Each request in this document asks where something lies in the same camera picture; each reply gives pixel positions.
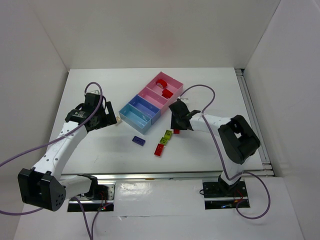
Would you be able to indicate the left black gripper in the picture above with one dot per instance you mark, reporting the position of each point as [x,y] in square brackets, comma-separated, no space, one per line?
[110,113]

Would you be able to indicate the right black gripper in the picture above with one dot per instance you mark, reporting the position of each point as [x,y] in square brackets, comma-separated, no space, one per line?
[180,121]

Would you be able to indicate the red lego brick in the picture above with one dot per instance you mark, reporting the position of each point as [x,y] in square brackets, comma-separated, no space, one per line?
[176,131]
[167,93]
[159,149]

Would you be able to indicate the red round flower lego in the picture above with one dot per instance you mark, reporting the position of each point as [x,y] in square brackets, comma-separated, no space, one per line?
[161,83]

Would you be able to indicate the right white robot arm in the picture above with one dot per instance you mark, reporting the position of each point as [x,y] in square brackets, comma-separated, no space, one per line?
[233,137]

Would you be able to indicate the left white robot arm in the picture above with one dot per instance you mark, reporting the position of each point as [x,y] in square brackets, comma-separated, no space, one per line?
[42,186]

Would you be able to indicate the tan lego brick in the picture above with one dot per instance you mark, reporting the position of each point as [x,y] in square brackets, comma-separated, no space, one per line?
[118,120]

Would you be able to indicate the light blue container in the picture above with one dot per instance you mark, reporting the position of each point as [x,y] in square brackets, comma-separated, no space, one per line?
[135,118]

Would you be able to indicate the upper green lego brick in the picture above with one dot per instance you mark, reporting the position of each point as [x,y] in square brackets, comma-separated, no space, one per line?
[168,134]

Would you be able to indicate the green lego brick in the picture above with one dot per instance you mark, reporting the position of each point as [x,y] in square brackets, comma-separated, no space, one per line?
[168,134]
[163,141]

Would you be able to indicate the purple blue container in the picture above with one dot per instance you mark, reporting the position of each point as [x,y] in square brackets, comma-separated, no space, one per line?
[147,108]

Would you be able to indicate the lower green lego brick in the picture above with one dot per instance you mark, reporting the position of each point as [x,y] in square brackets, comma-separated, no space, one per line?
[163,141]

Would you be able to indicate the large pink container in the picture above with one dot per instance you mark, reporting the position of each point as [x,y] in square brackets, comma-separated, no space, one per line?
[175,86]

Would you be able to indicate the purple lego plate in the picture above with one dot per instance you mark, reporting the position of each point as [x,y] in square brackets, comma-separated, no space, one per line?
[139,141]

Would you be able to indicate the small pink container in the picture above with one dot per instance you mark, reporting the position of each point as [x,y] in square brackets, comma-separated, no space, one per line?
[153,97]

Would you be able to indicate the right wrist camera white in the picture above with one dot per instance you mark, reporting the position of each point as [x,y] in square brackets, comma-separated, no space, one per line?
[184,99]

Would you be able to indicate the aluminium front rail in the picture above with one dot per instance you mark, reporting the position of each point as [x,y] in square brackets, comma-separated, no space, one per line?
[156,176]

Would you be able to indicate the aluminium rail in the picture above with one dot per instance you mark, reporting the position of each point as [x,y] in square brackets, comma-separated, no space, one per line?
[156,176]
[268,170]

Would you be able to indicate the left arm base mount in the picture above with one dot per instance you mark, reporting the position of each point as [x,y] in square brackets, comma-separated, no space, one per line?
[103,199]

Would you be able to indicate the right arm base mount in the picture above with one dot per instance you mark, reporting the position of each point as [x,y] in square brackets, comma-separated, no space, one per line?
[215,198]

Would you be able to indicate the aluminium right rail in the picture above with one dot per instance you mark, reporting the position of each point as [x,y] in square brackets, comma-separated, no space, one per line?
[268,170]

